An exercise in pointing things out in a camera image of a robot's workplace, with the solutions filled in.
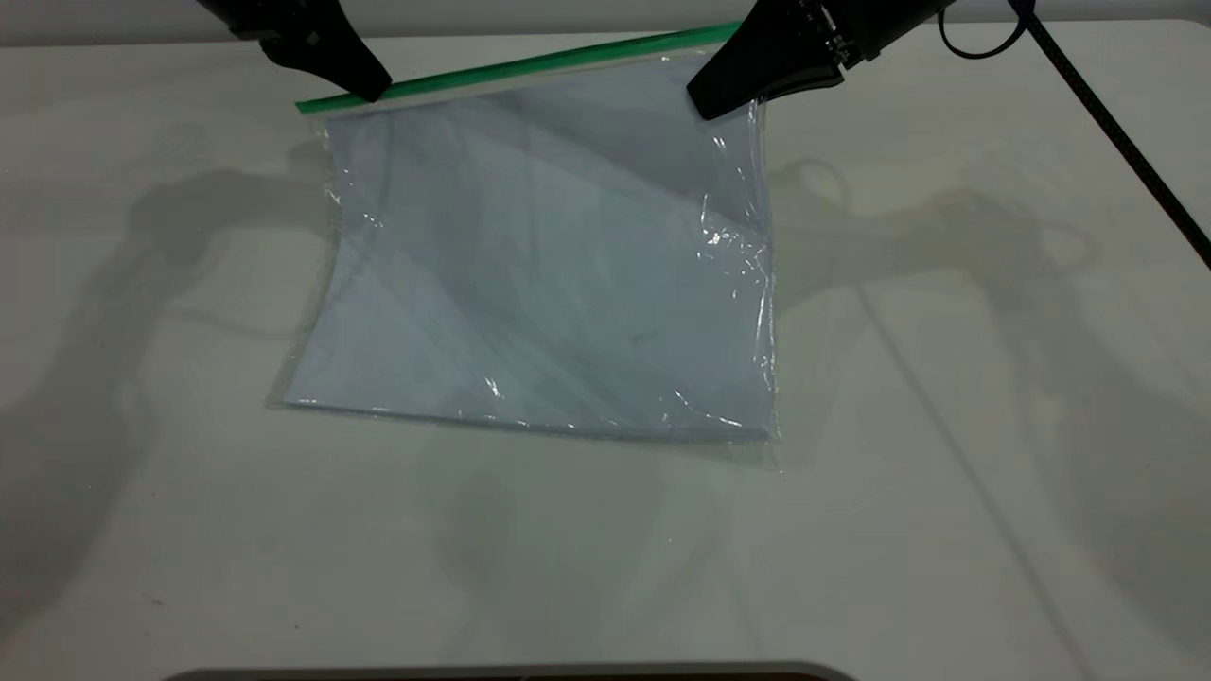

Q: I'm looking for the clear zip bag green zipper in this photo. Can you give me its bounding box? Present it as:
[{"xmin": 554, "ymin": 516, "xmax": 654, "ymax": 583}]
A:
[{"xmin": 265, "ymin": 21, "xmax": 786, "ymax": 471}]

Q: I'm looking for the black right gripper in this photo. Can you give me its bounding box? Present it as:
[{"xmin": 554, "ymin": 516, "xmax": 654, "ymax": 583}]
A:
[{"xmin": 686, "ymin": 0, "xmax": 958, "ymax": 121}]

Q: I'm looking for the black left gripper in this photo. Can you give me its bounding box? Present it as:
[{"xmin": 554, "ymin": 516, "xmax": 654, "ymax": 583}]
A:
[{"xmin": 197, "ymin": 0, "xmax": 395, "ymax": 104}]

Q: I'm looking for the black braided cable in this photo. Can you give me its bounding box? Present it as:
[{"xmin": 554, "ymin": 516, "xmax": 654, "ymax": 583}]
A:
[{"xmin": 1007, "ymin": 0, "xmax": 1211, "ymax": 271}]

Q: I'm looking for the thin black looped cable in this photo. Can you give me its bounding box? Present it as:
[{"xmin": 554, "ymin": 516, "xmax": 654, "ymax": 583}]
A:
[{"xmin": 937, "ymin": 0, "xmax": 1032, "ymax": 60}]

